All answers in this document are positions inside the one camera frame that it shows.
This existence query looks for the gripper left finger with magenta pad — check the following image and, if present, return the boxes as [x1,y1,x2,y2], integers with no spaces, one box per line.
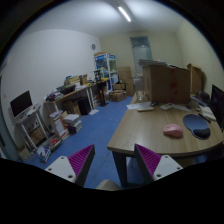
[46,145,95,187]

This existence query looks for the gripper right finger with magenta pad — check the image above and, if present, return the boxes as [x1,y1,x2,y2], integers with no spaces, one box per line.
[134,144,182,184]

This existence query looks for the pink computer mouse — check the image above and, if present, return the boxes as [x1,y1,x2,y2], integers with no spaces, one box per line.
[163,124,183,138]

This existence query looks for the dark blue mouse pad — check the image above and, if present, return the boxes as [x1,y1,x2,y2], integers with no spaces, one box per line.
[183,114,211,140]

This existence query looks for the wooden table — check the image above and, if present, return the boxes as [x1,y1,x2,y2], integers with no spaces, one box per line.
[106,93,224,188]

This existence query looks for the stack of books on floor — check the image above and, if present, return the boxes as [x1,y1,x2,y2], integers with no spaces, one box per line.
[63,114,82,134]

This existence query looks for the white papers on table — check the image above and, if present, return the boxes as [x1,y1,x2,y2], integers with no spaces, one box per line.
[126,101,151,110]

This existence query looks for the long wooden desk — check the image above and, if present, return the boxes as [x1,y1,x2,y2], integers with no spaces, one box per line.
[44,80,107,113]

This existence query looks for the small white side table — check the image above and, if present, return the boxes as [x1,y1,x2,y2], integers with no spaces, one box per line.
[16,104,49,151]

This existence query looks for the cardboard box on floor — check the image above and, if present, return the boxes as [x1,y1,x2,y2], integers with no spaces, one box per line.
[109,90,127,102]

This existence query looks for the black monitor on left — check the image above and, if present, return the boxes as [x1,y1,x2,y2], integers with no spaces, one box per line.
[10,91,32,117]

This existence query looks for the large cardboard box on table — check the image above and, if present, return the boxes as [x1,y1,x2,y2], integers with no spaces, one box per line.
[142,65,191,104]

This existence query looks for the black monitor right edge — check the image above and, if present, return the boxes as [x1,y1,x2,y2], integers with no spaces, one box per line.
[211,85,224,129]

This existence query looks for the tall cardboard box right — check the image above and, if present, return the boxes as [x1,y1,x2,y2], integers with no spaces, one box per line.
[187,64,202,94]

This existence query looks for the blue white display cabinet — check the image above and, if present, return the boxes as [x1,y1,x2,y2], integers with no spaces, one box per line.
[94,52,118,91]

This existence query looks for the ceiling tube light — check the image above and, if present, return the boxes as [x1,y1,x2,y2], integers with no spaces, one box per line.
[118,6,131,22]

